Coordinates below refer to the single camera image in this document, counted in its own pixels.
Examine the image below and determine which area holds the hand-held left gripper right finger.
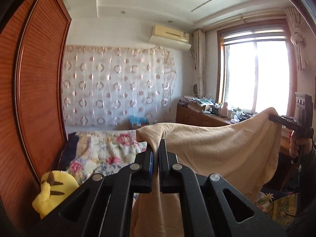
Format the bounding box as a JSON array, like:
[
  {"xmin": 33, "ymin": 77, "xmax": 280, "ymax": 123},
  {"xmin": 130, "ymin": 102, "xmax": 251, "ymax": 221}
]
[{"xmin": 159, "ymin": 139, "xmax": 288, "ymax": 237}]

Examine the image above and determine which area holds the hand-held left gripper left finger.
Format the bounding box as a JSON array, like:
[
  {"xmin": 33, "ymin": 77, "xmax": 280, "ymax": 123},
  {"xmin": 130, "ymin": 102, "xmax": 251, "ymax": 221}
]
[{"xmin": 32, "ymin": 145, "xmax": 155, "ymax": 237}]

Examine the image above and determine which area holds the beige towel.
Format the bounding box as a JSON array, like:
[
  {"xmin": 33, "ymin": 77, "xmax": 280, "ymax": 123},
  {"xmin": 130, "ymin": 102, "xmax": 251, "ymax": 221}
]
[{"xmin": 130, "ymin": 107, "xmax": 282, "ymax": 237}]

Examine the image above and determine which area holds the person's right forearm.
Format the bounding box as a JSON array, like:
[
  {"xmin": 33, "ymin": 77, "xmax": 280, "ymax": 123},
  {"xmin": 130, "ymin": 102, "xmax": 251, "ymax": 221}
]
[{"xmin": 284, "ymin": 138, "xmax": 316, "ymax": 237}]

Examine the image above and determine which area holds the person's right hand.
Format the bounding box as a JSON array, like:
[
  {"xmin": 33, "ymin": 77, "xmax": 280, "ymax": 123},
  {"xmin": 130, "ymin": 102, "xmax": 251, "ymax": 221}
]
[{"xmin": 289, "ymin": 130, "xmax": 299, "ymax": 158}]

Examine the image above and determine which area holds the pink floral quilt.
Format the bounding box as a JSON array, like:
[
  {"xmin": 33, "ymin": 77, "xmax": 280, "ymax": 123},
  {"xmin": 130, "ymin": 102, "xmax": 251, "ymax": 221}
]
[{"xmin": 67, "ymin": 130, "xmax": 149, "ymax": 176}]

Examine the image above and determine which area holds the blue tissue box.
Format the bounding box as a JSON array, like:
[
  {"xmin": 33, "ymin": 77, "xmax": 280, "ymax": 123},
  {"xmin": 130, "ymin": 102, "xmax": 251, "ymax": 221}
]
[{"xmin": 128, "ymin": 116, "xmax": 150, "ymax": 130}]

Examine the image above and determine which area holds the wooden framed window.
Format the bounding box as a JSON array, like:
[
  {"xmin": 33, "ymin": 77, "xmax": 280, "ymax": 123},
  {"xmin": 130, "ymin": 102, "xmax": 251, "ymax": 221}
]
[{"xmin": 217, "ymin": 26, "xmax": 297, "ymax": 115}]

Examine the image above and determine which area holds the wooden sideboard cabinet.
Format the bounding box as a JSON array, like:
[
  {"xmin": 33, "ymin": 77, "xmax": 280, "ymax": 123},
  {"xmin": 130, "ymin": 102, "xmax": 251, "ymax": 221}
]
[{"xmin": 176, "ymin": 104, "xmax": 292, "ymax": 153}]

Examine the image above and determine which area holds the pile of assorted small items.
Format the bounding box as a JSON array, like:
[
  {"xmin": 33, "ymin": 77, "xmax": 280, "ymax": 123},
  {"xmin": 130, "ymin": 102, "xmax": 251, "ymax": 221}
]
[{"xmin": 179, "ymin": 94, "xmax": 260, "ymax": 124}]

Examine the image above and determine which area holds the tied beige window curtain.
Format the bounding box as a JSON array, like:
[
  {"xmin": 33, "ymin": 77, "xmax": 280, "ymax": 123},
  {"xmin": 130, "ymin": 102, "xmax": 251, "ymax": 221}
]
[{"xmin": 285, "ymin": 7, "xmax": 308, "ymax": 71}]

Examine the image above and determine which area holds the gold patterned cloth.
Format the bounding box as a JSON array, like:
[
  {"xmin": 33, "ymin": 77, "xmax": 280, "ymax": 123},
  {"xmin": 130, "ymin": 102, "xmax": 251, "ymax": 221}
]
[{"xmin": 268, "ymin": 193, "xmax": 299, "ymax": 220}]

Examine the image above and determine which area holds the sheer circle-patterned curtain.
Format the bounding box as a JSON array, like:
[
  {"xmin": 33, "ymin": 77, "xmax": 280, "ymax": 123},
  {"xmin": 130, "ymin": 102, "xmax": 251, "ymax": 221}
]
[{"xmin": 62, "ymin": 45, "xmax": 177, "ymax": 127}]

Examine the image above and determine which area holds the yellow plush toy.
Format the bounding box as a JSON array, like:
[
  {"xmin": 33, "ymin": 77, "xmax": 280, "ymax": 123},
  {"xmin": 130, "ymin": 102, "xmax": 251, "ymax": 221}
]
[{"xmin": 32, "ymin": 170, "xmax": 79, "ymax": 219}]

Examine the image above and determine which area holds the black cable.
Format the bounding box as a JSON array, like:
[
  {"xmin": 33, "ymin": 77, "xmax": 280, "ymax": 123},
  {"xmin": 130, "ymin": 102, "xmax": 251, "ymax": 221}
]
[{"xmin": 284, "ymin": 164, "xmax": 303, "ymax": 216}]

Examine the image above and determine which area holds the wall air conditioner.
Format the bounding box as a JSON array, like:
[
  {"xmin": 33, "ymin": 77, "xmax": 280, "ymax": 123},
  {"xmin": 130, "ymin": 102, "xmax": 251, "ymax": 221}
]
[{"xmin": 150, "ymin": 25, "xmax": 192, "ymax": 51}]

